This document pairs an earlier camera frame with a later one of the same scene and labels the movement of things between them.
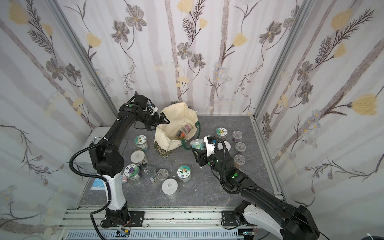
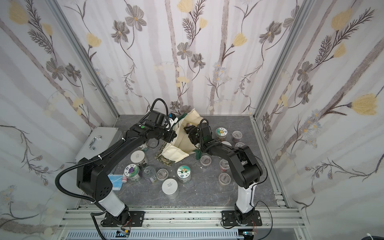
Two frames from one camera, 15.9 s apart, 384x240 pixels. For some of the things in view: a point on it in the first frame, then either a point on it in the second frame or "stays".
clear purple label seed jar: x=237 y=135 stays
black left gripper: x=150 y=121 → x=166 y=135
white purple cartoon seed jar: x=132 y=171 stays
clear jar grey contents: x=240 y=147 stays
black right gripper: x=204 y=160 → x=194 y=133
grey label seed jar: x=170 y=189 stays
